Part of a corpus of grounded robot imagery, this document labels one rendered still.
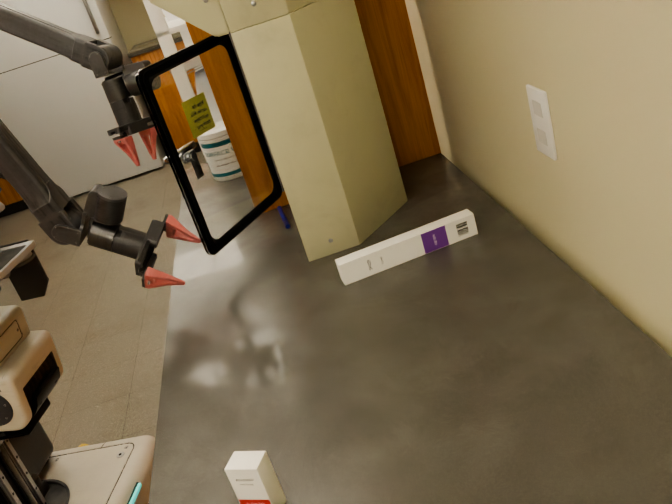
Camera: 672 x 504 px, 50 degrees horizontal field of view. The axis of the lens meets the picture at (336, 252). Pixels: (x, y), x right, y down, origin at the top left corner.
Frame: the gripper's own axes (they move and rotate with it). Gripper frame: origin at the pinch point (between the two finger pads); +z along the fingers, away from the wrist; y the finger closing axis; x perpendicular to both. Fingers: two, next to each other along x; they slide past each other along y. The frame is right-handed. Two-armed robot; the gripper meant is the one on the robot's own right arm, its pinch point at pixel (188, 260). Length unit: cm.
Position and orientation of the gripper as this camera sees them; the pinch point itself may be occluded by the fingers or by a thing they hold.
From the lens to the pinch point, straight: 148.2
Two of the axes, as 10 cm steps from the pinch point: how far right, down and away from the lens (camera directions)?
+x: -2.0, 4.1, 8.9
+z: 9.5, 3.0, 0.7
